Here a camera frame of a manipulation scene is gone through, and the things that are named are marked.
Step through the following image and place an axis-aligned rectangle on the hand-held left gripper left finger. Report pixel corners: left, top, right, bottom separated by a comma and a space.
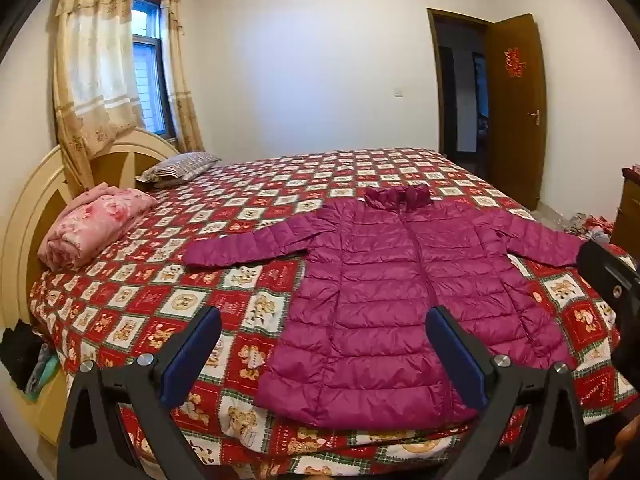
57, 306, 222, 480

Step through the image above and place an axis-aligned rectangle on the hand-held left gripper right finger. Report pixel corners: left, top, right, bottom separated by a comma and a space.
425, 304, 591, 480

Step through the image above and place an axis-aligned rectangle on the magenta puffer jacket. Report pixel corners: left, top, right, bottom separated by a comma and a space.
181, 184, 587, 430

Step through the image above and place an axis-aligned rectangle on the dark clothes pile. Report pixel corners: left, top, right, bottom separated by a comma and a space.
0, 319, 45, 392

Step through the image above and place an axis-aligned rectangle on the pile of clutter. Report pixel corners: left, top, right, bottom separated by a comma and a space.
559, 211, 614, 247

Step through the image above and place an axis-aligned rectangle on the wooden dresser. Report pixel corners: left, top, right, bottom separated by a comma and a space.
611, 166, 640, 257

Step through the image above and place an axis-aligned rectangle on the teal cloth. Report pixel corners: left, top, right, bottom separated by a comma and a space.
24, 349, 60, 402

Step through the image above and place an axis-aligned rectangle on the red bear-print bedspread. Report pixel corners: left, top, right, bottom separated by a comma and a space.
27, 147, 636, 480

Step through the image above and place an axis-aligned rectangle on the pink floral folded blanket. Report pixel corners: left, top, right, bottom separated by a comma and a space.
37, 182, 158, 272

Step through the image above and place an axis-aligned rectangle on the orange wooden bed footboard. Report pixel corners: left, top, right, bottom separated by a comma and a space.
614, 427, 640, 480

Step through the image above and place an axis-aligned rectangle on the striped pillow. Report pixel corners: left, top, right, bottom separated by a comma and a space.
136, 151, 222, 183

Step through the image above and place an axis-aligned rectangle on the brown wooden door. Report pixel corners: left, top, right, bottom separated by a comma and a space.
484, 12, 547, 211

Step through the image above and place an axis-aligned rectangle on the cream wooden bed headboard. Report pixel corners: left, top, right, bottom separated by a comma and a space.
0, 127, 181, 306

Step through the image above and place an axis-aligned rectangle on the red paper door decoration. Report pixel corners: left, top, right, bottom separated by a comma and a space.
504, 46, 526, 78

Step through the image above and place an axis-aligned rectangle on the narrow beige floral curtain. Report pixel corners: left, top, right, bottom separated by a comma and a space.
160, 0, 206, 153

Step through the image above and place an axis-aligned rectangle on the window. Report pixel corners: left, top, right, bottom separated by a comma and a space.
131, 0, 172, 138

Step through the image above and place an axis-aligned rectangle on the wide beige floral curtain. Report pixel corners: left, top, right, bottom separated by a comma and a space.
52, 0, 137, 191

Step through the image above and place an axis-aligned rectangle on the dark wooden door frame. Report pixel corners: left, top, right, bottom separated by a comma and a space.
426, 7, 496, 181

